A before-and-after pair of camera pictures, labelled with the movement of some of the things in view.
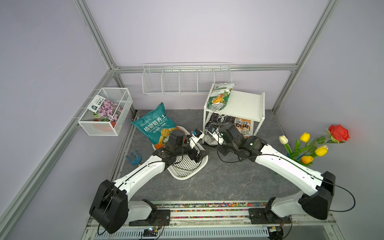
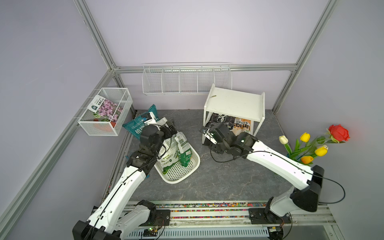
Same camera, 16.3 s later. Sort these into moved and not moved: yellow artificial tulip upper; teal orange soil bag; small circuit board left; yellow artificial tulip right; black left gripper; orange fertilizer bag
Moved: black left gripper; teal orange soil bag
Not moved: yellow artificial tulip upper; yellow artificial tulip right; orange fertilizer bag; small circuit board left
